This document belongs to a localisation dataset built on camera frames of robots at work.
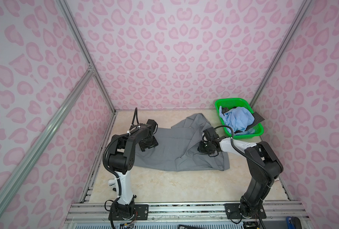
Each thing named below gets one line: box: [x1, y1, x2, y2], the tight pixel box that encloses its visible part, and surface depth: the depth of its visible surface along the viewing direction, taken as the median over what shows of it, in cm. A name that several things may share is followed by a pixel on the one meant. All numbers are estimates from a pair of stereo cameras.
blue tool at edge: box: [286, 216, 296, 229], surface depth 71 cm
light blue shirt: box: [218, 105, 255, 134], surface depth 98 cm
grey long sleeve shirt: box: [134, 113, 230, 171], surface depth 94 cm
